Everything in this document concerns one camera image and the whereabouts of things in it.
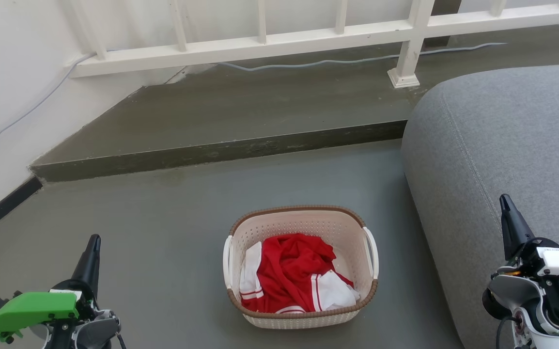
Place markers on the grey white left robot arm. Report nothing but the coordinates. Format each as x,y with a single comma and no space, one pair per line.
95,332

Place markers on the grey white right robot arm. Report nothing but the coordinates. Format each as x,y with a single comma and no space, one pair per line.
517,291

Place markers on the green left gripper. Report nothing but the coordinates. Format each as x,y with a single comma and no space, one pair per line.
32,308

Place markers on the black baseboard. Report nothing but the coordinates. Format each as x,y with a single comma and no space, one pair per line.
3,207

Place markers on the red and white garment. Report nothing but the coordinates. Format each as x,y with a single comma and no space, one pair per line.
289,271

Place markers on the grey fabric sofa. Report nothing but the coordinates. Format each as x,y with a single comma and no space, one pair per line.
502,135

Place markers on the white railing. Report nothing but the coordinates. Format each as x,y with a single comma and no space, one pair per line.
260,46

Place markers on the cream plastic laundry basket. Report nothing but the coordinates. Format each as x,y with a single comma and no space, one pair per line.
303,220

